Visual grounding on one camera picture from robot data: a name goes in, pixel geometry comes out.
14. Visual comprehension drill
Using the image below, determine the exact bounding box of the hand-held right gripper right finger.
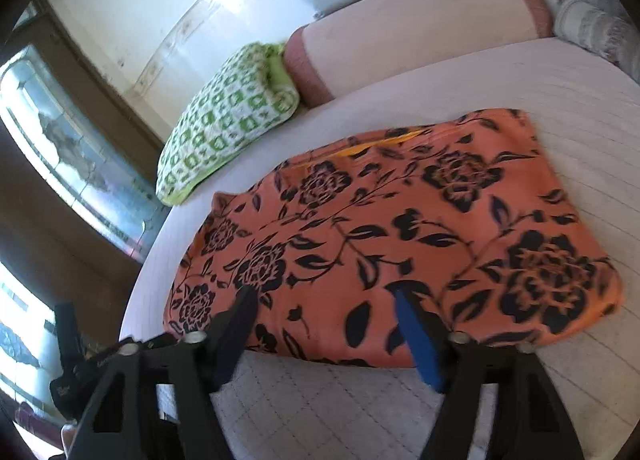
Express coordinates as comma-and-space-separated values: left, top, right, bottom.
394, 290, 586, 460

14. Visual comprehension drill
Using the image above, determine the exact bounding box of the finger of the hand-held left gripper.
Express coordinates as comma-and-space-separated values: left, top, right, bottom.
54, 303, 81, 371

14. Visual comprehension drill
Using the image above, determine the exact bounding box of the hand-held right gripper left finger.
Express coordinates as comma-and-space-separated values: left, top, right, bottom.
65, 285, 259, 460

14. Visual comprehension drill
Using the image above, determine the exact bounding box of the orange black floral blouse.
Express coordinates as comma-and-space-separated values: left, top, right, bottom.
164, 109, 626, 370

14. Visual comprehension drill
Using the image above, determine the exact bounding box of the glass side window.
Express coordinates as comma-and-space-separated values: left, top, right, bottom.
0, 263, 66, 408

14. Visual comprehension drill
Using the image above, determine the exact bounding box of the wooden door with glass pane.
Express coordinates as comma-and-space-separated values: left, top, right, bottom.
0, 0, 173, 291

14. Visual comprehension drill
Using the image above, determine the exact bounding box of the green checkered pillow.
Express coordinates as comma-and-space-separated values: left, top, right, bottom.
156, 42, 301, 206

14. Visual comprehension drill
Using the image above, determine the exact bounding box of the pink bolster cushion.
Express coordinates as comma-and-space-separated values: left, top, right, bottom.
283, 0, 553, 108

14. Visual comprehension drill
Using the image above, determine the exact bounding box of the striped grey cushion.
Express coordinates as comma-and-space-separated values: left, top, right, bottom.
552, 0, 640, 81

